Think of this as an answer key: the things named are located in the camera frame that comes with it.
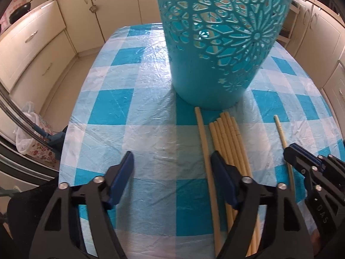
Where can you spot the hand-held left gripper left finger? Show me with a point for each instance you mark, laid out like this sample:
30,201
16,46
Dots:
121,179

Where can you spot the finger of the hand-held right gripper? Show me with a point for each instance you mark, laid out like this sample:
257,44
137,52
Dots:
304,153
293,158

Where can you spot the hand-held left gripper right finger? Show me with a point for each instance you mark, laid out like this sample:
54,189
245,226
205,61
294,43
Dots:
221,174

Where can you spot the single beige chopstick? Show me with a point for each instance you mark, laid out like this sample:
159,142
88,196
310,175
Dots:
281,135
207,167

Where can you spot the bundle of beige chopsticks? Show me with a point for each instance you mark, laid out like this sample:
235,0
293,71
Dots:
231,143

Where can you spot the teal perforated plastic basket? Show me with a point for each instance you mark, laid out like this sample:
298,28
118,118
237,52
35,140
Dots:
188,81

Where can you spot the blue box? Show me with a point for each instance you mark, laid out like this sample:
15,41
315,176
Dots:
55,139

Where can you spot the blue checkered tablecloth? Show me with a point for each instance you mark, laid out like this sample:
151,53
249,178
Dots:
151,99

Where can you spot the floral plastic bag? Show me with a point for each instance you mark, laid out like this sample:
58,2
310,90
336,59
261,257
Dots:
29,137

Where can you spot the cream base cabinets with drawers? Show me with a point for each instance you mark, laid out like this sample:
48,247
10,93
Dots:
320,40

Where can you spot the cream drawer cabinet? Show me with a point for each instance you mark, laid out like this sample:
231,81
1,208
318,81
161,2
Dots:
35,48

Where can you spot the cream door base cabinets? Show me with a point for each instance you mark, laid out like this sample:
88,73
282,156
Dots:
118,8

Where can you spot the red paper wall decorations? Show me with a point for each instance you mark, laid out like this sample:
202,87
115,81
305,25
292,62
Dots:
6,16

